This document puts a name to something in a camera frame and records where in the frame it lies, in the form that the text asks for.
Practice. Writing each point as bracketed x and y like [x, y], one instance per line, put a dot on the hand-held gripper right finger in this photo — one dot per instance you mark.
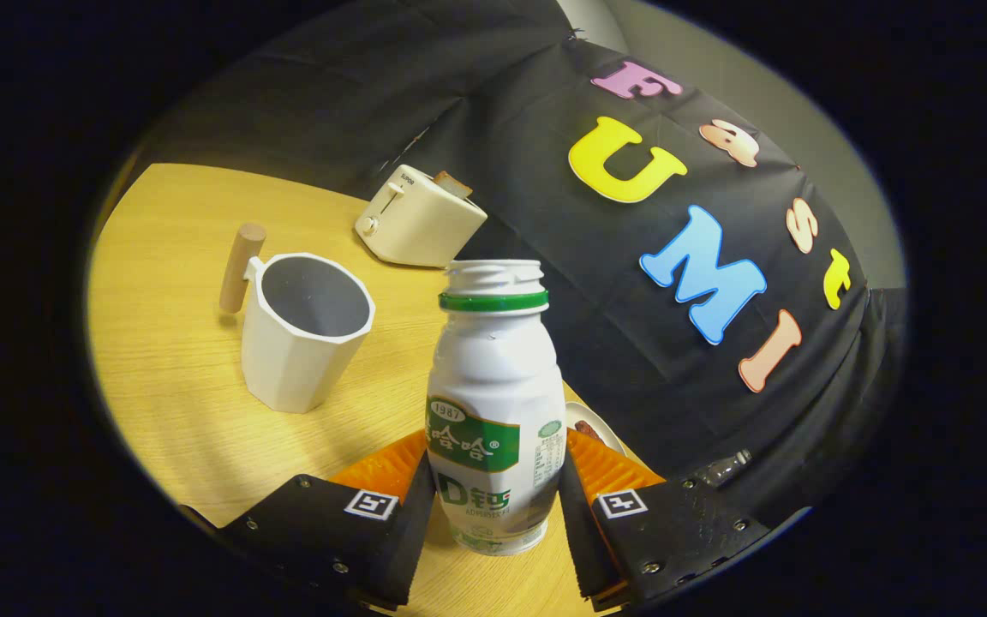
[579, 548]

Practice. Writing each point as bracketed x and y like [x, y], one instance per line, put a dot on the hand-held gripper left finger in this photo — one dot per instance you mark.
[412, 540]

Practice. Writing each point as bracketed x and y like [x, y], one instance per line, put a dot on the white juice bottle green label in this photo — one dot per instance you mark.
[493, 368]

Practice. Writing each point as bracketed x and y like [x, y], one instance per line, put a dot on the brown meat slice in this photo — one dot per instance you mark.
[589, 430]

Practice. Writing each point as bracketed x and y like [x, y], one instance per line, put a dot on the white round plate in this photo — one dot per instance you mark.
[581, 410]

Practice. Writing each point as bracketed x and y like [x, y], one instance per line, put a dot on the wooden table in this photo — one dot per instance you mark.
[176, 360]

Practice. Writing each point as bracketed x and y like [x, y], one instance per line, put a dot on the cream toaster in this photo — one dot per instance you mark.
[425, 227]

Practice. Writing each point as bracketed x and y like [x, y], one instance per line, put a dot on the toast slice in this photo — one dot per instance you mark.
[452, 183]

